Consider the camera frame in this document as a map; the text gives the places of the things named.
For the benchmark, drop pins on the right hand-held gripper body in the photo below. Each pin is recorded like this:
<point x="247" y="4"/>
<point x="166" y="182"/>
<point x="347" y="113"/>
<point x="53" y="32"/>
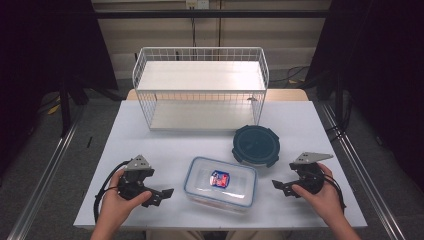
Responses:
<point x="310" y="178"/>

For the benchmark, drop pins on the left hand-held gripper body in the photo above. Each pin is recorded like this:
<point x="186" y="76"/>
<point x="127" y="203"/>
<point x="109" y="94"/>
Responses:
<point x="136" y="175"/>

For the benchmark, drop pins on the round dark teal food container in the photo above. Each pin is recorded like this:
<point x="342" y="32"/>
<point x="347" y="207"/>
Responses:
<point x="256" y="145"/>

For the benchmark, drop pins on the clear rectangular food container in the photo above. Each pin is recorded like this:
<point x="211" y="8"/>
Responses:
<point x="220" y="183"/>

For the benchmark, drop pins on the person's right hand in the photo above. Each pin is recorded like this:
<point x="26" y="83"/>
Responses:
<point x="325" y="200"/>

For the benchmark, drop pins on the person's left hand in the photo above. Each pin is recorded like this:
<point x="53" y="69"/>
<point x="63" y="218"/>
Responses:
<point x="116" y="200"/>

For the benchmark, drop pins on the small black floor strip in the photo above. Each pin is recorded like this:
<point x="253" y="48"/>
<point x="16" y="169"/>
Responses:
<point x="89" y="142"/>

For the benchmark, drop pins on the black metal stand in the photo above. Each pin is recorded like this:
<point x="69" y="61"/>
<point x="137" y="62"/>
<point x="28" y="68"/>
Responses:
<point x="339" y="100"/>
<point x="65" y="110"/>

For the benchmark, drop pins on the wooden desk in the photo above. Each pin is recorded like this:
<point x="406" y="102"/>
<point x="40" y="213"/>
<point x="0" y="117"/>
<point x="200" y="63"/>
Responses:
<point x="286" y="95"/>

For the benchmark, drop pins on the yellow floor tape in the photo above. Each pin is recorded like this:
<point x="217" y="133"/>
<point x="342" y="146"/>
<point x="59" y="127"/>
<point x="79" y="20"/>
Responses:
<point x="53" y="108"/>

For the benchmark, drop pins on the black curtain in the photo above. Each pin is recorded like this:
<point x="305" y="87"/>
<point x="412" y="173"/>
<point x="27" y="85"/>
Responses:
<point x="40" y="66"/>
<point x="383" y="73"/>

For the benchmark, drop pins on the black horizontal metal bar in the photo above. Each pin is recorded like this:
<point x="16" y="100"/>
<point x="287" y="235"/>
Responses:
<point x="166" y="14"/>

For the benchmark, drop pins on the metal floor rail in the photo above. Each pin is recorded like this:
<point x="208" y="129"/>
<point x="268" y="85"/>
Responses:
<point x="43" y="176"/>
<point x="366" y="176"/>

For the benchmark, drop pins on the white wall socket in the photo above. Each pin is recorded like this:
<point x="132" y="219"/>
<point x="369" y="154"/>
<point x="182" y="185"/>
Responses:
<point x="197" y="3"/>

